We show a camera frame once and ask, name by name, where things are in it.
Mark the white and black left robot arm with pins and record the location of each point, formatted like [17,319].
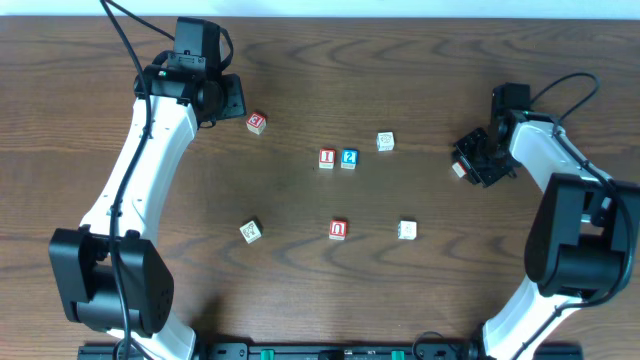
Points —
[109,274]

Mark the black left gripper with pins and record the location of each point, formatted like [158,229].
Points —
[231,98]

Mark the white block with animal drawing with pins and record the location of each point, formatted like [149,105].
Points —
[251,231]

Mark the red letter I block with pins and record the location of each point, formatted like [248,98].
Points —
[327,158]

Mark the red letter U block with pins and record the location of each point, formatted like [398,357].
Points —
[338,230]

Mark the red letter A block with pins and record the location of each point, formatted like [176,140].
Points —
[459,169]

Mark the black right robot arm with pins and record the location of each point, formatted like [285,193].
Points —
[580,250]

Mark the red number 3 block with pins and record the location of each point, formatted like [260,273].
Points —
[256,123]

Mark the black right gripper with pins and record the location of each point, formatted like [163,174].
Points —
[480,156]

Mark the white block with red side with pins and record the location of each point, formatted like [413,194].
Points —
[407,230]

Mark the blue number 2 block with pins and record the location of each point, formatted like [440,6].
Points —
[349,159]

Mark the black mounting rail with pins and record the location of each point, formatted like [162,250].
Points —
[437,350]

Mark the white block with round drawing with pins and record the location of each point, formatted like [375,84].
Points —
[385,141]

